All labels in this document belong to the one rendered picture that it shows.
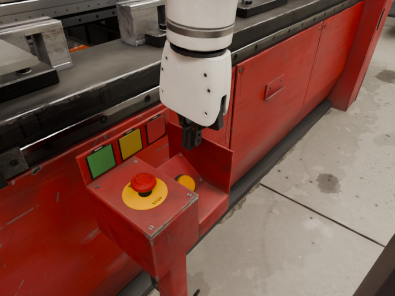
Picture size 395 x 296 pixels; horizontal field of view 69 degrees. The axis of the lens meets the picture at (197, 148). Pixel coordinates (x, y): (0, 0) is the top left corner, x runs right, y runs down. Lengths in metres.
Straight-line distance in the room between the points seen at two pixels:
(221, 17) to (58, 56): 0.42
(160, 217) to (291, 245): 1.03
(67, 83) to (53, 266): 0.41
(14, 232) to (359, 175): 1.67
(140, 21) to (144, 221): 0.52
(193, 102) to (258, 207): 1.16
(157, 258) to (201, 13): 0.34
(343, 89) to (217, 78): 2.09
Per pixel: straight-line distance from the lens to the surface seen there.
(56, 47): 0.69
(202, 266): 1.30
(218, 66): 0.37
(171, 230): 0.45
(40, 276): 0.78
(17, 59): 0.39
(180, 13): 0.35
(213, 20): 0.35
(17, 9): 0.92
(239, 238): 1.38
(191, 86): 0.39
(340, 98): 2.46
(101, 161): 0.50
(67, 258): 0.79
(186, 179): 0.56
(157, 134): 0.56
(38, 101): 0.58
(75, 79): 0.64
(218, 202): 0.56
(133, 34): 0.79
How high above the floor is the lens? 1.12
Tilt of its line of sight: 37 degrees down
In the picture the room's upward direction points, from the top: straight up
